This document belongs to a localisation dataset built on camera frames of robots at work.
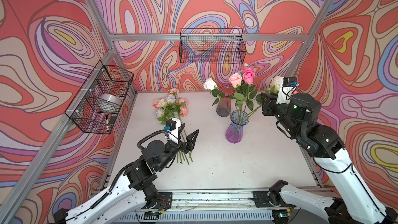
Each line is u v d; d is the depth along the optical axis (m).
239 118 0.81
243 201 0.75
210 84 0.65
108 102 0.69
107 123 0.72
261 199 0.73
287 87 0.47
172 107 1.08
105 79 0.74
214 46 0.97
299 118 0.41
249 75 0.63
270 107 0.52
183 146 0.58
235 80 0.62
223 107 0.99
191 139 0.56
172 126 0.52
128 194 0.47
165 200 0.73
